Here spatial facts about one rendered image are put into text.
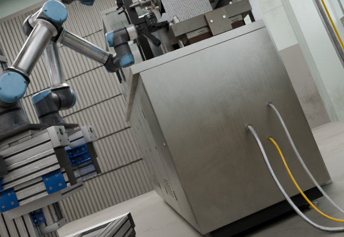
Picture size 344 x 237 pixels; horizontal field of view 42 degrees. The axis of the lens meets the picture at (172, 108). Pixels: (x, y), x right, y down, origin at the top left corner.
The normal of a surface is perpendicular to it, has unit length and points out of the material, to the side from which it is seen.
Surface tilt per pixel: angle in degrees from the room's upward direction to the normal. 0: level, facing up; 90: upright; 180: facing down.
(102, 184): 90
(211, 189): 90
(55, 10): 85
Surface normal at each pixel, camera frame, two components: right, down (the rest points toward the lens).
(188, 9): 0.11, -0.11
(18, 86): 0.46, -0.14
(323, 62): -0.09, -0.04
